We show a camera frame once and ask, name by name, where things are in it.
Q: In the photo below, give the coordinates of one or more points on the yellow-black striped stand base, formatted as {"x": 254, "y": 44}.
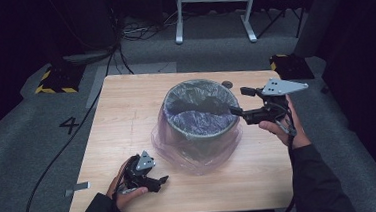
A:
{"x": 292, "y": 67}
{"x": 60, "y": 80}

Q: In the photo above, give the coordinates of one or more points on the person's right hand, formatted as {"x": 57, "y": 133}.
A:
{"x": 291, "y": 132}

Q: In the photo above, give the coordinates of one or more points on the black tripod stand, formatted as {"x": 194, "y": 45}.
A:
{"x": 283, "y": 10}

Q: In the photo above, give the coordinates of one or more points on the grey pillar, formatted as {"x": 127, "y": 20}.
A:
{"x": 320, "y": 16}

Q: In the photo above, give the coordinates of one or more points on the purple plastic bag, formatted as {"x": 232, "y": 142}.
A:
{"x": 166, "y": 154}

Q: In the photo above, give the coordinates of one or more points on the round dark table grommet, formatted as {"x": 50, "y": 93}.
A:
{"x": 228, "y": 83}

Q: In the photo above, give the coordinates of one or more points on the green ribbed plastic bin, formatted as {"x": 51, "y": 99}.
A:
{"x": 199, "y": 148}

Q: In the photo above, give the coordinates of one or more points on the person's left hand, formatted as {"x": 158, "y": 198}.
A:
{"x": 122, "y": 194}

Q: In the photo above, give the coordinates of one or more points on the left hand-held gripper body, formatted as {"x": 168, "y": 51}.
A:
{"x": 137, "y": 178}

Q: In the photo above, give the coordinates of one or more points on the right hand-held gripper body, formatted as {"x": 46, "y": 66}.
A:
{"x": 276, "y": 110}

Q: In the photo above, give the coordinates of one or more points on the grey table edge bracket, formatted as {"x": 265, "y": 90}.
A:
{"x": 78, "y": 187}

